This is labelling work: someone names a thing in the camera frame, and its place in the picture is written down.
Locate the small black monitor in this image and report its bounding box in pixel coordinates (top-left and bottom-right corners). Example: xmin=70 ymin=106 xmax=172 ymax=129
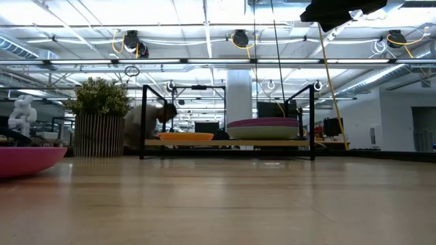
xmin=194 ymin=121 xmax=221 ymax=135
xmin=322 ymin=117 xmax=344 ymax=137

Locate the red transparent plastic plate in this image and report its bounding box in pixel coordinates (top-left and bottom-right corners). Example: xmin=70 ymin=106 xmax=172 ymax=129
xmin=157 ymin=132 xmax=215 ymax=142

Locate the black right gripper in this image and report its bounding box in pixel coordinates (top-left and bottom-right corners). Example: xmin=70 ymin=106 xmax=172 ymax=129
xmin=299 ymin=0 xmax=389 ymax=33

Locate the hanging black cable loop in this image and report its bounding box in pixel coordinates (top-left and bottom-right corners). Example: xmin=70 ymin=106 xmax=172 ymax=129
xmin=123 ymin=65 xmax=141 ymax=78

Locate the white robot figurine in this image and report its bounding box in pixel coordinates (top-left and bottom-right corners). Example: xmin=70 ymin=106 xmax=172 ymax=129
xmin=7 ymin=95 xmax=37 ymax=139

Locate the thin black hanging cable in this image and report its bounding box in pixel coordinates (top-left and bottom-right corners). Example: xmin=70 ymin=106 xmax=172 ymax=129
xmin=252 ymin=0 xmax=259 ymax=103

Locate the long ceiling light bar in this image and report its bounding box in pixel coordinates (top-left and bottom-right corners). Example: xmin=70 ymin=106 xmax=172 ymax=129
xmin=0 ymin=58 xmax=436 ymax=65

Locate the pink plastic plate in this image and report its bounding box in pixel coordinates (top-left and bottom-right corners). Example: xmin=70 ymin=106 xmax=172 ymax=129
xmin=0 ymin=146 xmax=68 ymax=179

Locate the white round column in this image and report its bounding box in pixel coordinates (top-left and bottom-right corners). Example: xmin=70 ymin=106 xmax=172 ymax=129
xmin=225 ymin=69 xmax=253 ymax=125

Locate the black metal rig frame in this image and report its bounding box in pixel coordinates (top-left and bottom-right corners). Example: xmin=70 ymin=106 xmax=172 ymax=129
xmin=170 ymin=84 xmax=228 ymax=134

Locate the black frame wooden shelf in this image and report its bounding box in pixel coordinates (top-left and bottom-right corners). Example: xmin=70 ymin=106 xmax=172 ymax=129
xmin=138 ymin=84 xmax=316 ymax=161

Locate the black ceiling cable reel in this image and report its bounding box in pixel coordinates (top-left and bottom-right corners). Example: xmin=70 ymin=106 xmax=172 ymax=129
xmin=386 ymin=29 xmax=408 ymax=49
xmin=123 ymin=29 xmax=150 ymax=59
xmin=231 ymin=29 xmax=250 ymax=48

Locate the large black monitor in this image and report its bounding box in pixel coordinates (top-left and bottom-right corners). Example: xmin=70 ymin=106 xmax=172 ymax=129
xmin=256 ymin=101 xmax=299 ymax=120

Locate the yellow hanging cable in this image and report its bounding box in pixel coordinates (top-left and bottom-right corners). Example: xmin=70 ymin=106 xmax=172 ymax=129
xmin=316 ymin=23 xmax=350 ymax=151

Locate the person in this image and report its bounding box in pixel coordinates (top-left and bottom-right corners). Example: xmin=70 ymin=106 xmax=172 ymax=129
xmin=123 ymin=103 xmax=178 ymax=151

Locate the potted plant striped planter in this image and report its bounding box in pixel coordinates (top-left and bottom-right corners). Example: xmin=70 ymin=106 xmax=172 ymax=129
xmin=64 ymin=77 xmax=132 ymax=158

